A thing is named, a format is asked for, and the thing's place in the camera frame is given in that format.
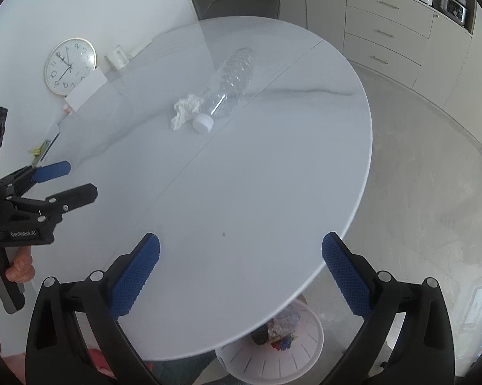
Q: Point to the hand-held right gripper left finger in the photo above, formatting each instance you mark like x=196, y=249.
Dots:
x=138, y=276

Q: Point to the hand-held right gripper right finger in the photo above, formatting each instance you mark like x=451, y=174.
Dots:
x=345, y=276

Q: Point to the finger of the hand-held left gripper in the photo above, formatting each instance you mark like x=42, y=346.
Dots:
x=50, y=171
x=74, y=195

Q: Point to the white round waste basket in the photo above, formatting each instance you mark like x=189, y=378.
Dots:
x=281, y=363

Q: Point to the person's left hand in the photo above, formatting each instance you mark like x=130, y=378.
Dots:
x=19, y=266

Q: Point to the white card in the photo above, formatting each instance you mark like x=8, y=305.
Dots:
x=86, y=88

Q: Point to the red floral blanket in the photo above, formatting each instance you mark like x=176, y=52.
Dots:
x=98, y=361

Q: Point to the white crumpled tissue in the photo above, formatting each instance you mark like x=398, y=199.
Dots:
x=184, y=110

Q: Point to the clear plastic bottle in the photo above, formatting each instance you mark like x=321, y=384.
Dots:
x=229, y=84

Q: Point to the beige drawer cabinet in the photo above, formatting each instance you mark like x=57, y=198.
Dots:
x=385, y=32

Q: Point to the grey dining chair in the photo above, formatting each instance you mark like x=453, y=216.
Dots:
x=241, y=6

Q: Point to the silver countertop appliance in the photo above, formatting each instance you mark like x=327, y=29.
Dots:
x=453, y=6

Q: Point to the round white wall clock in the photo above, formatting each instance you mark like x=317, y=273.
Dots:
x=70, y=66

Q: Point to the white wall holder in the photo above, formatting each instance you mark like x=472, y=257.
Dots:
x=116, y=57

